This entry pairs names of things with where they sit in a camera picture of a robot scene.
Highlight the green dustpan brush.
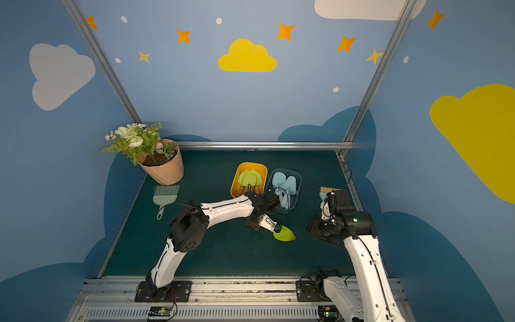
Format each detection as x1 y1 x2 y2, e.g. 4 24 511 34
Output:
152 185 181 220

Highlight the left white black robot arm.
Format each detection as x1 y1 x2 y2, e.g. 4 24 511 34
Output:
146 191 292 293

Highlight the blue dustpan brush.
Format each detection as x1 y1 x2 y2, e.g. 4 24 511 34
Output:
319 186 340 201

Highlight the blue-grey storage box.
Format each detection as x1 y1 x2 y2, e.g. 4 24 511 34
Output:
264 168 302 214

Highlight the left controller board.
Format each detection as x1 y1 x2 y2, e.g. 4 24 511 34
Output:
146 307 176 322

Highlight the green shovel wooden handle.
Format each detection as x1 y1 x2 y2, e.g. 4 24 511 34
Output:
244 170 256 193
252 170 262 193
237 171 245 196

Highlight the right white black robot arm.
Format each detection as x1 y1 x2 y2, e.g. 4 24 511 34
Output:
308 189 404 321

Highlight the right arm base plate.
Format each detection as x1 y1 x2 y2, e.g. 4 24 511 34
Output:
295 276 327 302

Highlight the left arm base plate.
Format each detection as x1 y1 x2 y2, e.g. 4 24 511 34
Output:
134 281 192 303

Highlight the terracotta pot with flowers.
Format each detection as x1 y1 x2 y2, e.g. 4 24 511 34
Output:
102 123 185 186

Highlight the controller board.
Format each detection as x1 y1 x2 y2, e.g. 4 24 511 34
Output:
317 305 339 322
146 307 176 322

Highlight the green shovel corner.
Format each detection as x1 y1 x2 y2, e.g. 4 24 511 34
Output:
243 171 248 194

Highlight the green shovel wooden handle back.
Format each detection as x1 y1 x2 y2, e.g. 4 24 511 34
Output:
252 170 262 193

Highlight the blue shovel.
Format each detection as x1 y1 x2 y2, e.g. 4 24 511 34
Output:
279 193 289 209
272 171 287 189
282 176 297 210

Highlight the yellow storage box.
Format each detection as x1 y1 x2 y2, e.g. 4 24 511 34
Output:
230 162 268 198

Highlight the aluminium front rail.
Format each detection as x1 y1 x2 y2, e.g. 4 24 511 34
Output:
66 275 417 322

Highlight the right controller board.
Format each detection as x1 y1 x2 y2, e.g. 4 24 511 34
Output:
317 305 339 322

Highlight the green trowel yellow handle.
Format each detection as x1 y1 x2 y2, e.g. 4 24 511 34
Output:
266 219 296 242

